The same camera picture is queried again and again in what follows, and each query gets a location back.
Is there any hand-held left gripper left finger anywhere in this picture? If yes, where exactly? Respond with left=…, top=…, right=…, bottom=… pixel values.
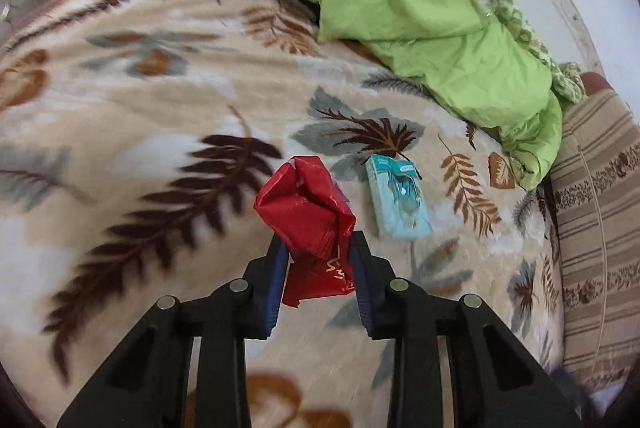
left=57, top=233, right=291, bottom=428

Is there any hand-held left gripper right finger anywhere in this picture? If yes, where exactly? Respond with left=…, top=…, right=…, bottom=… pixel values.
left=350, top=231, right=583, bottom=428

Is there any red plastic wrapper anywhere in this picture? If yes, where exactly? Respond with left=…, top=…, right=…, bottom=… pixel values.
left=253, top=155, right=357, bottom=309

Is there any teal small box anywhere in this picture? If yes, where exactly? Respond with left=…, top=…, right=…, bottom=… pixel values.
left=364, top=153, right=433, bottom=241

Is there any striped brown cushion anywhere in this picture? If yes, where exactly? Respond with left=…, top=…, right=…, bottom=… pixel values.
left=547, top=71, right=640, bottom=394

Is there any green quilt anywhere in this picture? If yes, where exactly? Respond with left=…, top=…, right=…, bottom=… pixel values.
left=140, top=0, right=586, bottom=191

